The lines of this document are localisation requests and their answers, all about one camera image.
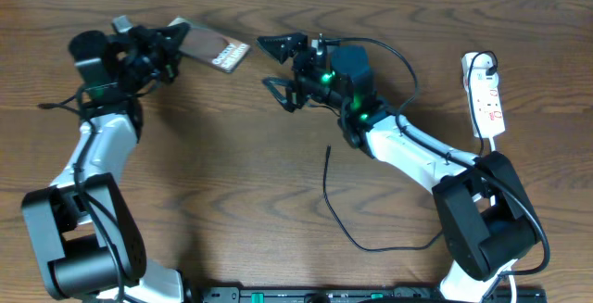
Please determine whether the white power strip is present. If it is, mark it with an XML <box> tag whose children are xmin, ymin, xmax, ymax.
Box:
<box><xmin>461</xmin><ymin>52</ymin><xmax>505</xmax><ymax>139</ymax></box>

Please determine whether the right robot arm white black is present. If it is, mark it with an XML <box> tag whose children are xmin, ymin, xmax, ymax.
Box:
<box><xmin>257</xmin><ymin>32</ymin><xmax>549</xmax><ymax>302</ymax></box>

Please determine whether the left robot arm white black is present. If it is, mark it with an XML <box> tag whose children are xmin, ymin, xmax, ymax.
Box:
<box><xmin>21</xmin><ymin>17</ymin><xmax>200</xmax><ymax>302</ymax></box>

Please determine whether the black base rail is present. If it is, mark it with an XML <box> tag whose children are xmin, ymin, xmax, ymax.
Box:
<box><xmin>201</xmin><ymin>285</ymin><xmax>548</xmax><ymax>303</ymax></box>

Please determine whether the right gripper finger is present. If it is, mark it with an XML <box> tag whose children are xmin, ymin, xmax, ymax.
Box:
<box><xmin>261</xmin><ymin>77</ymin><xmax>296</xmax><ymax>112</ymax></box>
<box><xmin>256</xmin><ymin>32</ymin><xmax>308</xmax><ymax>64</ymax></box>

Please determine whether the black charging cable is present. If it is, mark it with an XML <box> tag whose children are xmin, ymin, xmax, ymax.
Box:
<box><xmin>322</xmin><ymin>50</ymin><xmax>499</xmax><ymax>253</ymax></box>

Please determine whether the white power strip cord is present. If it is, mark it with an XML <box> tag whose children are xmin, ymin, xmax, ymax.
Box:
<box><xmin>488</xmin><ymin>136</ymin><xmax>519</xmax><ymax>303</ymax></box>

